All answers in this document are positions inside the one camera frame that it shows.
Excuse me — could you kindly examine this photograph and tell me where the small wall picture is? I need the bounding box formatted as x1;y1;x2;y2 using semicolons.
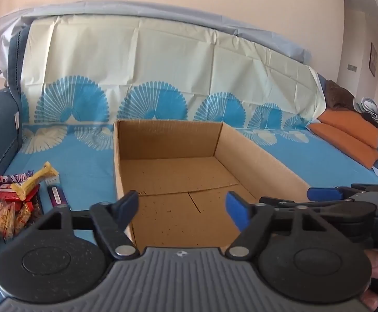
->
369;42;378;78

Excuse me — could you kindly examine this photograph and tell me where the clear peanut packet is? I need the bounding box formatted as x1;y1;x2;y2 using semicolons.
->
14;203;35;235
0;201;16;239

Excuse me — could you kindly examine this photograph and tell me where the purple candy packet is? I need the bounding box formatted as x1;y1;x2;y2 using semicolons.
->
0;170;35;189

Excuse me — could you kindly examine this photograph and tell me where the cardboard box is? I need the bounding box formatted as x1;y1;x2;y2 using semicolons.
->
113;119;311;249

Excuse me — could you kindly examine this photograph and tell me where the red packet with white label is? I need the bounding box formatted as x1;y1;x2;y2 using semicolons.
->
0;184;24;202

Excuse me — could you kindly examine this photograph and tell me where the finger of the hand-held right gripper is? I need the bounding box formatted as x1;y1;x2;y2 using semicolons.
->
259;196;376;217
307;186;355;201

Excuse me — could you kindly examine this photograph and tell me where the purple white snack packet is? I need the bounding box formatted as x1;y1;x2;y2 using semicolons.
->
47;185;68;207

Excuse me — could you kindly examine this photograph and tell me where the yellow snack bar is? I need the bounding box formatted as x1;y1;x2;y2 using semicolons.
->
10;161;60;200

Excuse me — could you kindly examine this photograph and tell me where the grey sheet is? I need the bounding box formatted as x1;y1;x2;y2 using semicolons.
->
0;0;313;75

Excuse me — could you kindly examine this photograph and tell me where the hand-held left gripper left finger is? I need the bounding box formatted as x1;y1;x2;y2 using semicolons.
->
36;190;140;261

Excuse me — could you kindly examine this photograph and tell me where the brown cushion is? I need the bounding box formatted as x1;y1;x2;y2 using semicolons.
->
325;80;355;111

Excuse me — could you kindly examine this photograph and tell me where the orange pillow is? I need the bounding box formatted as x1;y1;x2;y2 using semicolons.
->
317;109;378;149
307;122;378;170

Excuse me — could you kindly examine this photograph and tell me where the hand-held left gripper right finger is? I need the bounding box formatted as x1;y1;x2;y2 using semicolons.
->
225;191;332;261

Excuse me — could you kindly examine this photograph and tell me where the pile of clothes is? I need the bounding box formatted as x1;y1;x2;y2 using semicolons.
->
353;97;378;131

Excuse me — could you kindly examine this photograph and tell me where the fan-print sofa cover cloth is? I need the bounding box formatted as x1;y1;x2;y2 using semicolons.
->
0;15;378;312

